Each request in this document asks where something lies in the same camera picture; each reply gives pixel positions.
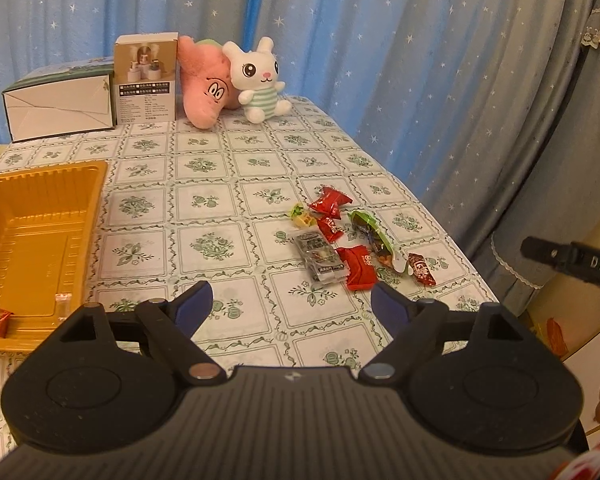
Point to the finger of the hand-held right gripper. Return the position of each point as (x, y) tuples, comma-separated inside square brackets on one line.
[(547, 251)]

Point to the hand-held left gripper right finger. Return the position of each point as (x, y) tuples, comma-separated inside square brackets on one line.
[(386, 305)]

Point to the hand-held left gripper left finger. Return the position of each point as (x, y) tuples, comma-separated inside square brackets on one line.
[(195, 305)]

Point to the green brown candy packet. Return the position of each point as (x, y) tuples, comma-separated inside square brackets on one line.
[(365, 225), (387, 259)]

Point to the red snack packet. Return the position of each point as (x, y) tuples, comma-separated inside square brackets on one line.
[(357, 267)]

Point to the red white candy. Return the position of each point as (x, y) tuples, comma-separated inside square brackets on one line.
[(422, 270)]

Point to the grey clear snack packet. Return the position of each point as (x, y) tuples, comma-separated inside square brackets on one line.
[(317, 257)]

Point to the small green yellow candy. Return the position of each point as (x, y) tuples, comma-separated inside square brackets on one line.
[(301, 216)]

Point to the orange plastic tray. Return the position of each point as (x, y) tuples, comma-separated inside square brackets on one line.
[(30, 240)]

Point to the beige rounded furniture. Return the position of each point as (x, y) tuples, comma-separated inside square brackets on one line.
[(575, 320)]

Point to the grey lace-trimmed cloth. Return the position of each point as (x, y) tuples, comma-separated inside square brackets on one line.
[(570, 160)]

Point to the small red candy packet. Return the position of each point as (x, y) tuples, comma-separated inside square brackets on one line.
[(330, 229)]

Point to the puffy red candy packet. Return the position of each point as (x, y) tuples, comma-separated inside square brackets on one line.
[(330, 202)]

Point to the green floral checked tablecloth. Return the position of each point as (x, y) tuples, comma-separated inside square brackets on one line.
[(230, 160)]

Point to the red gold wrapped candy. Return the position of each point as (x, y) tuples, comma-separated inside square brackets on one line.
[(0, 322)]

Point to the pink plush toy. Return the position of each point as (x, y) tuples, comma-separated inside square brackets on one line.
[(205, 95)]

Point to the small brown white box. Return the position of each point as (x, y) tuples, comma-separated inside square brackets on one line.
[(145, 80)]

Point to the white rabbit plush toy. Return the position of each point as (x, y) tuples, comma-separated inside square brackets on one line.
[(255, 80)]

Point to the large white cardboard box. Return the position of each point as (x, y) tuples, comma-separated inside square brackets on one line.
[(55, 110)]

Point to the blue star curtain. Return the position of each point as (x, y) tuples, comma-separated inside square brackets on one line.
[(380, 35)]

